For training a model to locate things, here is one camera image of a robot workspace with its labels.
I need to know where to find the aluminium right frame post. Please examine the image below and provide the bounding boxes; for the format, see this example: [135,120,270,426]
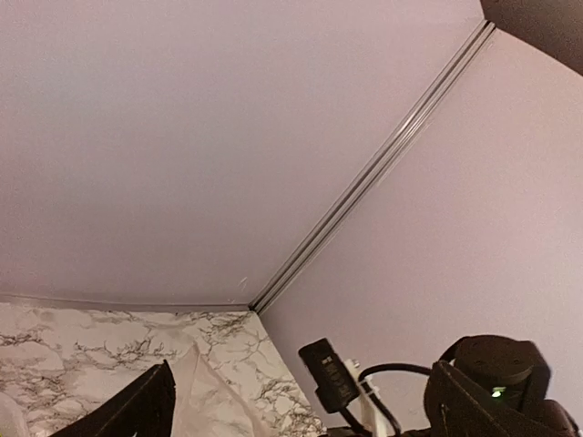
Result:
[249,20,496,315]

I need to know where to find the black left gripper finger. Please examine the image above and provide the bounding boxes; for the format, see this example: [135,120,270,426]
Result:
[55,361,176,437]

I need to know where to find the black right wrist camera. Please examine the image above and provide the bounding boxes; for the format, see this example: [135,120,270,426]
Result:
[298,338,359,413]

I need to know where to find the white toy cauliflower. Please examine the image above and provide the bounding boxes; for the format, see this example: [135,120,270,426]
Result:
[0,393,29,437]

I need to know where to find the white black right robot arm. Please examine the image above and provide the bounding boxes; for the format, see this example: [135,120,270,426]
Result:
[424,335,581,437]

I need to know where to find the clear zip top bag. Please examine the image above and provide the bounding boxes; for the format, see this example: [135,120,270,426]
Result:
[169,343,272,437]

